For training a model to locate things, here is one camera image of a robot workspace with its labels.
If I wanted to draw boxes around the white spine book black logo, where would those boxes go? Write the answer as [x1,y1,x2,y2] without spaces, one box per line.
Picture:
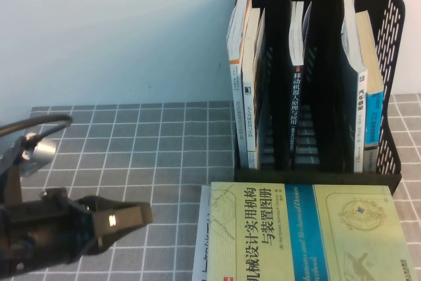
[241,7,266,169]

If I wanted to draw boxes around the yellow mechanical devices book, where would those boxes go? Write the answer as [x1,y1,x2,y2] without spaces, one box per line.
[210,181,418,281]

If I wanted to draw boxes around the black three-slot book stand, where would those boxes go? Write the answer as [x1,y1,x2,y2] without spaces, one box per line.
[232,0,407,196]

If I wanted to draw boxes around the blue spine book cream pages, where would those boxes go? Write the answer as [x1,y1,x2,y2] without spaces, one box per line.
[353,10,385,173]

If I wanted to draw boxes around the black left camera cable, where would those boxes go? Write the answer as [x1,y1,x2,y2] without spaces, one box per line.
[0,115,74,138]

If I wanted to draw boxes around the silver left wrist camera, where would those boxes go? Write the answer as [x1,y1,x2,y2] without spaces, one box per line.
[21,132,57,176]

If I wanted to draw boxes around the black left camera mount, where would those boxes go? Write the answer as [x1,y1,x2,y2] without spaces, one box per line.
[0,136,26,205]

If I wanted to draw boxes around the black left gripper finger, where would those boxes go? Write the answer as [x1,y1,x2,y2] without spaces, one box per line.
[95,226,133,253]
[93,201,153,230]

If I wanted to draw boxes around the grey checkered tablecloth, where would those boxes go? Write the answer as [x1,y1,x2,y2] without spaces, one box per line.
[0,93,421,281]

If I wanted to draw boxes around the white magazine with man portrait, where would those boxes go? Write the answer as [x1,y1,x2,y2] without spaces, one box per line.
[191,184,213,281]

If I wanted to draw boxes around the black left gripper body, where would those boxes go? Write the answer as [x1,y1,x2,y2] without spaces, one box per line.
[39,188,100,257]

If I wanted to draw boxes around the black spine mobile robot book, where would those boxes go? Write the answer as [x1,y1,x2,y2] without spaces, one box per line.
[287,0,312,160]

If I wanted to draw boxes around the white book with orange band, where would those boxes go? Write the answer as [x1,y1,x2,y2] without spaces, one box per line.
[226,0,253,167]

